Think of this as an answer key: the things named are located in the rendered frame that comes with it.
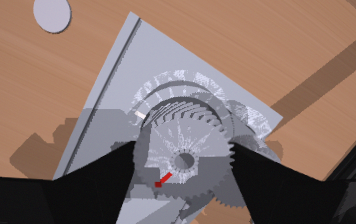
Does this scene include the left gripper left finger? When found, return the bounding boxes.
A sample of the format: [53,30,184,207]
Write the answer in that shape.
[0,141,136,224]

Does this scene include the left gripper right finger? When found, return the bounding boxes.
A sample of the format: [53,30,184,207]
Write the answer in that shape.
[229,142,356,224]

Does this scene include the grey gear with red arrow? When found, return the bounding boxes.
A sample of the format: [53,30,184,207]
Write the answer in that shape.
[133,101,235,200]

